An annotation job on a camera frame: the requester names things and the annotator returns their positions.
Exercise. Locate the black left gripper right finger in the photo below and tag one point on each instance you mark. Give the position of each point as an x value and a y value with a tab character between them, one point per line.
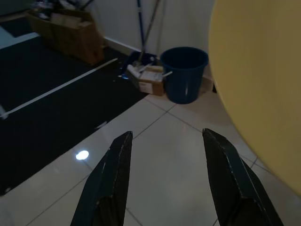
232	183

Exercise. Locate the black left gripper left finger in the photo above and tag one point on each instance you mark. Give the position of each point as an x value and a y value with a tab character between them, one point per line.
108	183

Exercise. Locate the black floor mat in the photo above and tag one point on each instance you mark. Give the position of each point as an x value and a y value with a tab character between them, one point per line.
47	106

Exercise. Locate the large yellow round object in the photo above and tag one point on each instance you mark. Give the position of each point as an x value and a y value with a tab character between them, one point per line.
263	82

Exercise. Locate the long white strip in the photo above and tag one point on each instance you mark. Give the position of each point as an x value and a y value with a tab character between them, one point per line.
58	87

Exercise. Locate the small cardboard box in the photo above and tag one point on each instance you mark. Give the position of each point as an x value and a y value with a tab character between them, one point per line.
150	81

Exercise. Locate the blue plastic bucket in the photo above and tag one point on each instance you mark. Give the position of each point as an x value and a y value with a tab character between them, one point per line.
183	75

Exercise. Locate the blue dustpan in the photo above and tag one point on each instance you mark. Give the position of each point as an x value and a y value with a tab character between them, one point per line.
148	58

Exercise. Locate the large open cardboard box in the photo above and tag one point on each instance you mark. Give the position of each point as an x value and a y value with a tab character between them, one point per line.
70	35

